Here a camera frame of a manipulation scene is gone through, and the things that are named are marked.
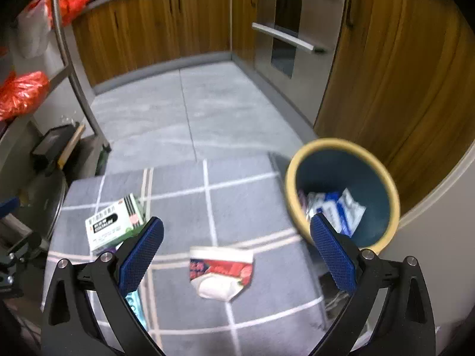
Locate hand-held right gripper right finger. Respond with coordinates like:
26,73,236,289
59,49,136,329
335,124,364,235
308,213,436,356

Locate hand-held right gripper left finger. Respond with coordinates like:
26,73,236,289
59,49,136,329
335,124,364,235
40,216,166,356

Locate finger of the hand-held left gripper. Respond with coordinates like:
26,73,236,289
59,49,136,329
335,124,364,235
0,197,21,218
0,230,42,298

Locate red and white torn wrapper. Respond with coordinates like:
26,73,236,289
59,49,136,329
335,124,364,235
189,246,255,302

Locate yellow rimmed trash bin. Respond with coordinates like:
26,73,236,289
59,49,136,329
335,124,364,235
285,138,400,256

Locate grey round metal lid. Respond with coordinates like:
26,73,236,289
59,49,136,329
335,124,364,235
15,171,68,242

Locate green white medicine box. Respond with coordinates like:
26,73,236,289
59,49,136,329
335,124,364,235
85,193,148,252

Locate dark marbled sheet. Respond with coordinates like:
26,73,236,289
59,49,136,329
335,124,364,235
320,274,354,328

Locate blue white wrapper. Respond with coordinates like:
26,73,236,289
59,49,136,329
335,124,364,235
304,187,366,239

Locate teal blister packet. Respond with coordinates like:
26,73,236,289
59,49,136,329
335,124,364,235
124,289,151,331

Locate black box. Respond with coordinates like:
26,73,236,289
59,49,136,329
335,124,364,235
31,124,77,170

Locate wooden board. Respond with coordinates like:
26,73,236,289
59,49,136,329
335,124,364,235
57,123,87,168

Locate grey checked mat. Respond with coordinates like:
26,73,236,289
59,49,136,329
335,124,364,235
44,154,329,356

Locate small red plastic bag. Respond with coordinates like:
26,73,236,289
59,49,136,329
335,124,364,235
0,71,51,121

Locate metal storage rack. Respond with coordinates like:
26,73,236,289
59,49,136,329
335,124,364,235
0,0,112,153

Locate tall wooden cabinet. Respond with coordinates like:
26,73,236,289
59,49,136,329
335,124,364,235
313,0,470,216

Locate long wooden kitchen cabinet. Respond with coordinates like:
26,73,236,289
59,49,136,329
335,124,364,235
72,0,257,88

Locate stainless steel oven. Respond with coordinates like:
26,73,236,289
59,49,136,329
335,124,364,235
253,0,349,93

